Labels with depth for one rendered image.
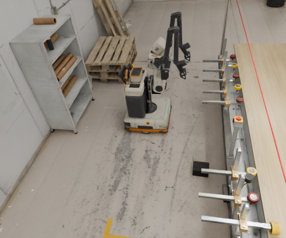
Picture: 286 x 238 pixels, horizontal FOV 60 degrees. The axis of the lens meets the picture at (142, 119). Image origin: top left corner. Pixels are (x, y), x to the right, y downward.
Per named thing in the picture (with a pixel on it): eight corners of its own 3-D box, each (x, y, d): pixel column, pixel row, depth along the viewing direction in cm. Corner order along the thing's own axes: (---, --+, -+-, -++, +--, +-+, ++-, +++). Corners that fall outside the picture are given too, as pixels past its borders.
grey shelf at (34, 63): (51, 132, 405) (8, 42, 301) (72, 98, 470) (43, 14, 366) (76, 134, 396) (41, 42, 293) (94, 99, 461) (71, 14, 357)
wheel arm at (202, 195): (198, 198, 207) (198, 195, 204) (198, 194, 209) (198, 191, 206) (254, 204, 198) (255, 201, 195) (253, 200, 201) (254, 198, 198)
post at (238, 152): (229, 183, 234) (237, 150, 202) (229, 180, 236) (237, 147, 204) (233, 184, 233) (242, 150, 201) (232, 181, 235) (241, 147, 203)
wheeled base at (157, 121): (124, 131, 385) (122, 120, 369) (133, 106, 431) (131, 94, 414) (167, 134, 372) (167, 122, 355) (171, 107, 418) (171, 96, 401)
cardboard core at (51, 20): (31, 19, 332) (52, 19, 326) (35, 17, 338) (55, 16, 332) (34, 25, 338) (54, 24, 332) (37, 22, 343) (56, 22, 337)
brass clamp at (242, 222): (238, 231, 174) (239, 228, 171) (236, 213, 184) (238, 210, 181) (247, 233, 173) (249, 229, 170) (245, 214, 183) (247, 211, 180)
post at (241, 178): (230, 209, 217) (240, 177, 184) (230, 205, 219) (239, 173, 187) (235, 209, 216) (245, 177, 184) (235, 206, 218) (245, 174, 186)
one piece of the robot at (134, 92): (128, 123, 378) (120, 77, 322) (135, 101, 417) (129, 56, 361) (150, 125, 371) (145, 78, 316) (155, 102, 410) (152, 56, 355)
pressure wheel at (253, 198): (246, 208, 199) (248, 200, 192) (244, 199, 205) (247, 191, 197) (256, 208, 198) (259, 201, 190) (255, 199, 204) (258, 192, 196)
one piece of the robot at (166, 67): (158, 80, 331) (157, 65, 316) (160, 69, 350) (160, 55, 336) (170, 80, 327) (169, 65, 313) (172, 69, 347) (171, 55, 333)
